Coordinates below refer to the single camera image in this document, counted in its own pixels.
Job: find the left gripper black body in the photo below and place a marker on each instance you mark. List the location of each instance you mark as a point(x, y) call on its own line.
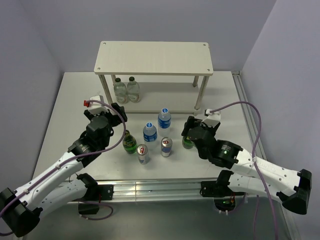
point(113, 120)

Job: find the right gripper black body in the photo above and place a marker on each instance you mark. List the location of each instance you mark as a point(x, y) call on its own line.
point(213, 130)

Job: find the green glass bottle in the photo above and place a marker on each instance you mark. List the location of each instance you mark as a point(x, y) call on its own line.
point(129, 143)
point(187, 143)

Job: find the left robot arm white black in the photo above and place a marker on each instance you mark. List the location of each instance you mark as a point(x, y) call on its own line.
point(22, 208)

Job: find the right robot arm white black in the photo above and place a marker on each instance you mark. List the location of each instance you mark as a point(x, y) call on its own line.
point(243, 173)

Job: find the white two-tier wooden shelf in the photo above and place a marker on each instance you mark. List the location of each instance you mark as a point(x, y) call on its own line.
point(170, 74)

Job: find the clear soda water bottle left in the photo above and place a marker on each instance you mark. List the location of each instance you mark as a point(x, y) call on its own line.
point(120, 91)

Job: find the clear soda water bottle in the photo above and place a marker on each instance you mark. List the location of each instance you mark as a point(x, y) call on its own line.
point(133, 90)
point(120, 91)

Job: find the clear soda water bottle right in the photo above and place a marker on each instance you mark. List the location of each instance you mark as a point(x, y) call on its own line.
point(133, 90)

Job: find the water bottle blue cap rear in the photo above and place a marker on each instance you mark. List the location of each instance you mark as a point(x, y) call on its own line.
point(164, 122)

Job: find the water bottle blue cap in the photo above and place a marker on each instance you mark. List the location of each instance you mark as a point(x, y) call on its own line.
point(150, 135)
point(164, 122)

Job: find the silver energy drink can right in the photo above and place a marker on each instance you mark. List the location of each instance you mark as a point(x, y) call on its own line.
point(166, 146)

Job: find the silver energy drink can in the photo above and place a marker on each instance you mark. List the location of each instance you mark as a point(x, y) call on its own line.
point(143, 154)
point(166, 146)

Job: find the water bottle blue cap front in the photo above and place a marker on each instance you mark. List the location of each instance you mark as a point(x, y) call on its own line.
point(150, 135)

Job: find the silver energy drink can left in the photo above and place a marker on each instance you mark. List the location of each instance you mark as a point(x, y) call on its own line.
point(143, 154)

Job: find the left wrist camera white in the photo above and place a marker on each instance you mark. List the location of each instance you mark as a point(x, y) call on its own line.
point(93, 107)

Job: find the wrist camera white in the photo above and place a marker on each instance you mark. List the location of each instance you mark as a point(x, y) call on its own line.
point(212, 118)
point(93, 107)

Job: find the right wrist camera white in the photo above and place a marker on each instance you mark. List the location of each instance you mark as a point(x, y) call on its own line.
point(212, 118)

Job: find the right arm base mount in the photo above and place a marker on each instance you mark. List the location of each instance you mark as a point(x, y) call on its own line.
point(225, 200)

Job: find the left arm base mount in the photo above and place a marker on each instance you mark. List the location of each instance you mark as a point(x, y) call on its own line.
point(90, 203)

